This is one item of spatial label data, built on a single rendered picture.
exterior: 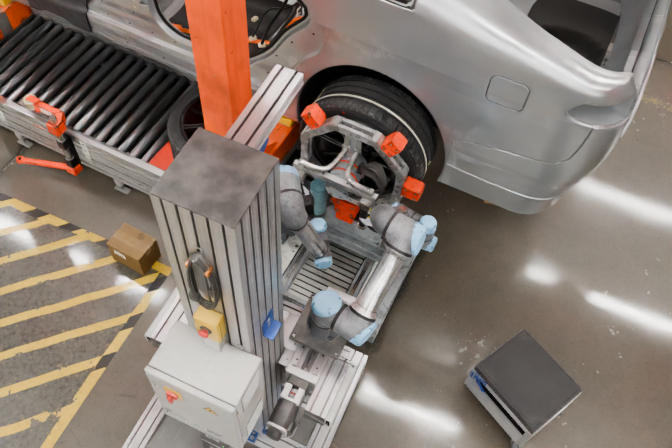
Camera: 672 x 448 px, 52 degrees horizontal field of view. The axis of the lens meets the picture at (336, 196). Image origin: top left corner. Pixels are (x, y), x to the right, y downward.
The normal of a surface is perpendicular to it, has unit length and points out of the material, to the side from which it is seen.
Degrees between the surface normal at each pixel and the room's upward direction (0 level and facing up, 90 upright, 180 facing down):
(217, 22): 90
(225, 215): 0
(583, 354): 0
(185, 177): 0
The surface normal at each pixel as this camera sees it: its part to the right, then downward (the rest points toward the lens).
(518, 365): 0.05, -0.57
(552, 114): -0.43, 0.72
